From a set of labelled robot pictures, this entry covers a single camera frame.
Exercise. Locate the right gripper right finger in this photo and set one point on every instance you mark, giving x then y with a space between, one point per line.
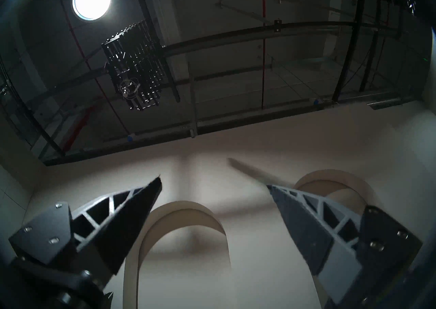
306 236

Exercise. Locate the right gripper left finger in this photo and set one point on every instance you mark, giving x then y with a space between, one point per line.
115 230

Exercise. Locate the black ceiling chandelier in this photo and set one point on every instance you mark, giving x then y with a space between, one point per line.
136 63

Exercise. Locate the round white ceiling light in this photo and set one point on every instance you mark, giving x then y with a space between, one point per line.
91 0

